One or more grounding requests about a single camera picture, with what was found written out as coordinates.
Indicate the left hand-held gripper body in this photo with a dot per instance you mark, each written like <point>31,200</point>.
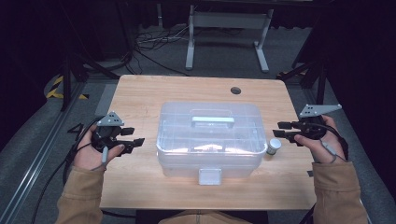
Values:
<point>107,133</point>

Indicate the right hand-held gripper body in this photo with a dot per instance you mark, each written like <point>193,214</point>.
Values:
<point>313,129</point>

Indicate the small white bottle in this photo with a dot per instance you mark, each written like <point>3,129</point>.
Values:
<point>274,145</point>

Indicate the clear plastic storage box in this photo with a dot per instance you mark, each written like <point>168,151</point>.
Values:
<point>211,137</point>

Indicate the person's right hand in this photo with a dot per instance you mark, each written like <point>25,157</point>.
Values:
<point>323,152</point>

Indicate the person's left hand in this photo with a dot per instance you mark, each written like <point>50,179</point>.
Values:
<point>88,157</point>

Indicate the black tripod stand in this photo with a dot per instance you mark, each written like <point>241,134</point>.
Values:
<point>313,74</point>
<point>67,81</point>

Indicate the black table grommet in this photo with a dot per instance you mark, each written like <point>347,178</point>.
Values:
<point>235,90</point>

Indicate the yellow and black floor tape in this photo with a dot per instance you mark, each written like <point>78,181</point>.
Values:
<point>53,92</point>

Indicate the person's tan torso clothing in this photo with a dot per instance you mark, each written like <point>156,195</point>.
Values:
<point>202,217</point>

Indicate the aluminium floor rail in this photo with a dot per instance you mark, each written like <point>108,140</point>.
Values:
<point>34,161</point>

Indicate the grey metal desk frame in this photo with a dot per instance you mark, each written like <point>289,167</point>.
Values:
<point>229,20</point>

